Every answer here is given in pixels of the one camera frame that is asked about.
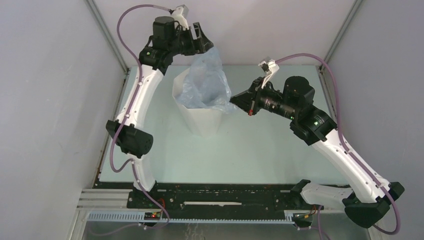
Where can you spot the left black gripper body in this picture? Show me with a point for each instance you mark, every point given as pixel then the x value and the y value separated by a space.
pixel 184 44

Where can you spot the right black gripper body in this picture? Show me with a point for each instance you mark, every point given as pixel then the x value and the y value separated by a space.
pixel 271 101

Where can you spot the blue plastic trash bag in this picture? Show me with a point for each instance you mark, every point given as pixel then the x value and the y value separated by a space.
pixel 206 86

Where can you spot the white translucent trash bin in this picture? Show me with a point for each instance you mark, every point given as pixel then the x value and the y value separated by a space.
pixel 201 122

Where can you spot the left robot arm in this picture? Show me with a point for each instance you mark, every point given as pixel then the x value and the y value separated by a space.
pixel 130 143

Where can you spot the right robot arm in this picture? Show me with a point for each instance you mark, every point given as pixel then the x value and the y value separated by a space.
pixel 368 196

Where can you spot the small lit circuit board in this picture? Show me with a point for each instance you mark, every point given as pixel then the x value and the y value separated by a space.
pixel 152 216

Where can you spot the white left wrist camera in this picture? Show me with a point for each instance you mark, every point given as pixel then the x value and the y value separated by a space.
pixel 179 14

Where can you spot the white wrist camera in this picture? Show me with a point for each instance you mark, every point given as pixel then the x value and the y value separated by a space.
pixel 179 14
pixel 270 68

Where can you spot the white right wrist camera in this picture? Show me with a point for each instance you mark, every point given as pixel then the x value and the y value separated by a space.
pixel 270 68

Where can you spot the white slotted cable duct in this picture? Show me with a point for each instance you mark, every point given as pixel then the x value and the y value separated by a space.
pixel 138 217

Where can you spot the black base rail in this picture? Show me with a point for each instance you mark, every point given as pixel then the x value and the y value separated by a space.
pixel 222 201

